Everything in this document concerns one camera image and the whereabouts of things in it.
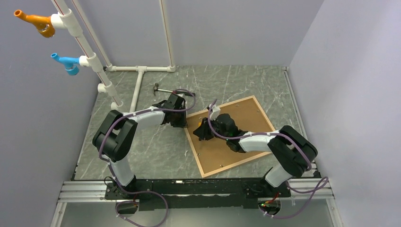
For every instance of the black handled claw hammer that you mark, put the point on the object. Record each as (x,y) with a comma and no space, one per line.
(157,89)

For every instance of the wooden picture frame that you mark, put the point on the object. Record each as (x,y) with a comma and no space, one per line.
(214,156)

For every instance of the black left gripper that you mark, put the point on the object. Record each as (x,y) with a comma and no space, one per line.
(183,123)

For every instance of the aluminium rail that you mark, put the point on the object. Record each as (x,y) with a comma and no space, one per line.
(94,191)

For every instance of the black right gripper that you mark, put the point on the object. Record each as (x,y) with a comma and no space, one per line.
(203,131)

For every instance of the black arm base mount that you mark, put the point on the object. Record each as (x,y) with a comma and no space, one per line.
(152,194)

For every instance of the orange nozzle fitting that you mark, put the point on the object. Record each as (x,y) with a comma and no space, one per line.
(42,24)

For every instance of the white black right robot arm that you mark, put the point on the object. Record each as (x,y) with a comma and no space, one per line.
(293,152)

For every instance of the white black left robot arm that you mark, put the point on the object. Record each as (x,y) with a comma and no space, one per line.
(114,137)

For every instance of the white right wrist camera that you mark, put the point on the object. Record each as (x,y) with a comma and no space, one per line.
(214,112)

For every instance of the blue nozzle fitting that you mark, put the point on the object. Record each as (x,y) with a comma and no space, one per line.
(69,63)

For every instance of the white PVC pipe stand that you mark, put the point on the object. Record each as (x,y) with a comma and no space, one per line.
(65,19)

